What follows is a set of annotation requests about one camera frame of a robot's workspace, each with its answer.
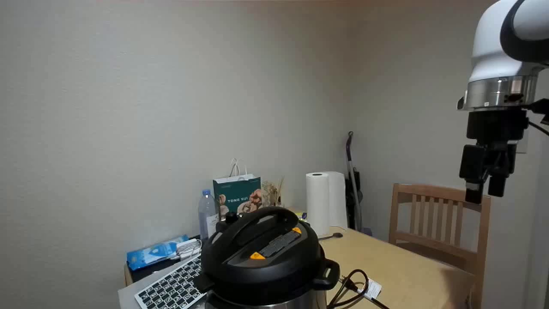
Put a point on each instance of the small white packet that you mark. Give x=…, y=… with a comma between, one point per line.
x=189, y=248

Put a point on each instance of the green paper gift bag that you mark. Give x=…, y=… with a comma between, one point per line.
x=233, y=191

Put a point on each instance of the white keyboard with black keys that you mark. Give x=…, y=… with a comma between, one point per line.
x=172, y=286

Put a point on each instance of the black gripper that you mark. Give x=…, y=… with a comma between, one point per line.
x=496, y=124

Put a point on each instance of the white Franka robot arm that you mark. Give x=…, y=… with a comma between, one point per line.
x=491, y=46

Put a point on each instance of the brown paper bag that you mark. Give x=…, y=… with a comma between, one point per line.
x=271, y=198

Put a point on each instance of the wooden slatted chair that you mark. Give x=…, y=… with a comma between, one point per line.
x=429, y=191

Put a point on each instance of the white paper towel roll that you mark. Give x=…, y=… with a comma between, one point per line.
x=319, y=200

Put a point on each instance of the blue tissue pack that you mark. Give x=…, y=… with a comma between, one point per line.
x=151, y=252

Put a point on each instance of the upright stick vacuum cleaner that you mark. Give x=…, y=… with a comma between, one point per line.
x=350, y=173

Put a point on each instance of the dark spoon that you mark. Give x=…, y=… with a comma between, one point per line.
x=335, y=234

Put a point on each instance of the black steel pressure cooker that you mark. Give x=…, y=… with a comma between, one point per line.
x=257, y=269

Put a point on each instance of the clear plastic water bottle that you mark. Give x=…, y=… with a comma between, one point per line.
x=206, y=217

